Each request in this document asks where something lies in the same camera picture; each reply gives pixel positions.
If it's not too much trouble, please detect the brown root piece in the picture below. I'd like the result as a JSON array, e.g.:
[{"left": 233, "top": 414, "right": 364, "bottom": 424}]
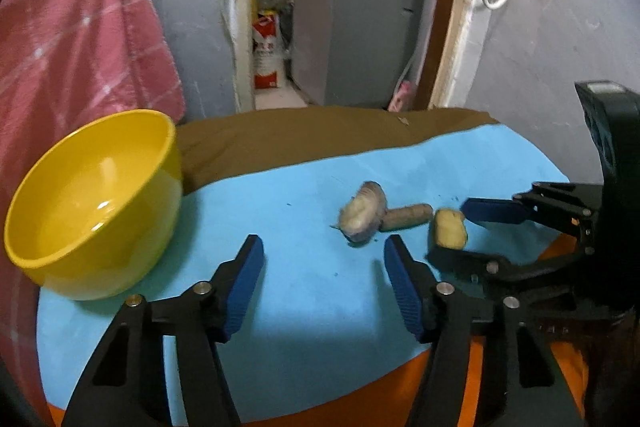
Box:
[{"left": 378, "top": 204, "right": 434, "bottom": 232}]

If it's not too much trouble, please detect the yellow potato piece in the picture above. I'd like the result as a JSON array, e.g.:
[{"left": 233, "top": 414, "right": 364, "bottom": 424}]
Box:
[{"left": 433, "top": 208, "right": 469, "bottom": 251}]

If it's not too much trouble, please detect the light blue cloth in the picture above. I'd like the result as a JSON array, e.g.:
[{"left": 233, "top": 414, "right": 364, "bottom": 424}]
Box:
[{"left": 34, "top": 121, "right": 572, "bottom": 425}]

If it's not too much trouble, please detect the pale peeled vegetable chunk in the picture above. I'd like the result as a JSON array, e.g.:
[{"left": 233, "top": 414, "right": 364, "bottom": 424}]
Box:
[{"left": 337, "top": 181, "right": 387, "bottom": 244}]

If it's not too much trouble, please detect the pink checked cloth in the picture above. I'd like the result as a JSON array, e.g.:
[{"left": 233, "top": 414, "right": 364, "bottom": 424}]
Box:
[{"left": 1, "top": 0, "right": 186, "bottom": 426}]

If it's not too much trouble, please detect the grey refrigerator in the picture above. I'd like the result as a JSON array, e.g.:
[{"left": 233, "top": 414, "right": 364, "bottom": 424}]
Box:
[{"left": 291, "top": 0, "right": 424, "bottom": 108}]

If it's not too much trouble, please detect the yellow plastic bowl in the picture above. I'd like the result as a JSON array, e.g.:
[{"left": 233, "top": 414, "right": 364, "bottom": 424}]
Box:
[{"left": 3, "top": 109, "right": 182, "bottom": 301}]

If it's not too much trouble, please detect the orange cloth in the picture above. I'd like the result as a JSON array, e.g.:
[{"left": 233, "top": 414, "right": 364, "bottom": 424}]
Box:
[{"left": 46, "top": 234, "right": 588, "bottom": 426}]

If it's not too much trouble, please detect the red white sack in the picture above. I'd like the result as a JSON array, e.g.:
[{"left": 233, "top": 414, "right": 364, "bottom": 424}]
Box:
[{"left": 252, "top": 11, "right": 285, "bottom": 90}]

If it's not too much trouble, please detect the brown cloth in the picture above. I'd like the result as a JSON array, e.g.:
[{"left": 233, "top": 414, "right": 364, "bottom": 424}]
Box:
[{"left": 177, "top": 106, "right": 497, "bottom": 194}]

